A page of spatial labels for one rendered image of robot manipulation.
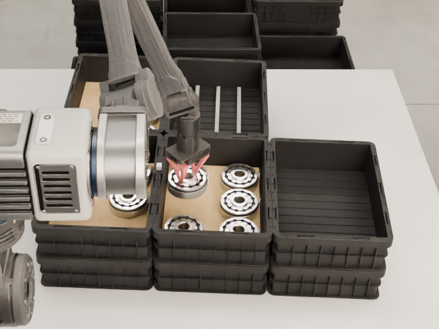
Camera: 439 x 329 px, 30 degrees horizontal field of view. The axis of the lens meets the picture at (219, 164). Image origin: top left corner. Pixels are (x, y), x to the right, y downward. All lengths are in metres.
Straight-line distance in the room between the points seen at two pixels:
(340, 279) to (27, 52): 2.72
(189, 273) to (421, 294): 0.63
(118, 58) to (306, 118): 1.30
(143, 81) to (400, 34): 3.31
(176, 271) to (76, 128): 0.85
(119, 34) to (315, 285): 0.90
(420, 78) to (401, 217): 2.00
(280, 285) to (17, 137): 1.02
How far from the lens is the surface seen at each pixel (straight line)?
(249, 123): 2.54
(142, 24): 1.87
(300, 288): 2.18
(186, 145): 2.05
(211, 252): 2.08
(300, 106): 2.85
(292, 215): 2.24
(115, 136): 1.39
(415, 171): 2.66
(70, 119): 1.39
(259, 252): 2.07
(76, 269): 2.17
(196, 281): 2.17
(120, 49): 1.61
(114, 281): 2.19
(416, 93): 4.29
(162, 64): 1.92
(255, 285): 2.17
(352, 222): 2.24
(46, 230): 2.07
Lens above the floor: 2.36
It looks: 40 degrees down
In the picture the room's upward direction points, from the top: 2 degrees clockwise
